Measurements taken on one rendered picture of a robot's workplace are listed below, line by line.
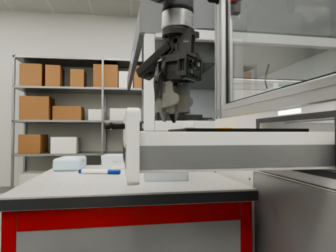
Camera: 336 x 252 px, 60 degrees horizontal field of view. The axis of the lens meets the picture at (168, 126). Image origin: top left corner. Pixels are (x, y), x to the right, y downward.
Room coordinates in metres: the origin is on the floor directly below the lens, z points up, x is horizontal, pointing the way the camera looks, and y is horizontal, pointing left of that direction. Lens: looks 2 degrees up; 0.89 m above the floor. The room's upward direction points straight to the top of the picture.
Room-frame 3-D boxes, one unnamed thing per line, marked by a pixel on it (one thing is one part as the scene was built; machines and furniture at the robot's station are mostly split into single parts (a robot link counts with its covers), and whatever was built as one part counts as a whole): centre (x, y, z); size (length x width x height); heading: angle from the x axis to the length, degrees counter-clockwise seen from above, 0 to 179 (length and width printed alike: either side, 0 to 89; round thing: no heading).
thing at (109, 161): (1.12, 0.18, 0.79); 0.13 x 0.09 x 0.05; 86
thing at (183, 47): (0.68, -0.03, 1.07); 0.09 x 0.08 x 0.12; 54
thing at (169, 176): (0.86, 0.01, 0.78); 0.12 x 0.08 x 0.04; 96
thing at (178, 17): (0.69, -0.02, 1.15); 0.08 x 0.08 x 0.05
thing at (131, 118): (0.55, 0.07, 0.87); 0.29 x 0.02 x 0.11; 10
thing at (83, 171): (0.96, 0.22, 0.77); 0.14 x 0.02 x 0.02; 86
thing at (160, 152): (0.58, -0.13, 0.86); 0.40 x 0.26 x 0.06; 100
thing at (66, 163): (1.10, 0.37, 0.78); 0.15 x 0.10 x 0.04; 7
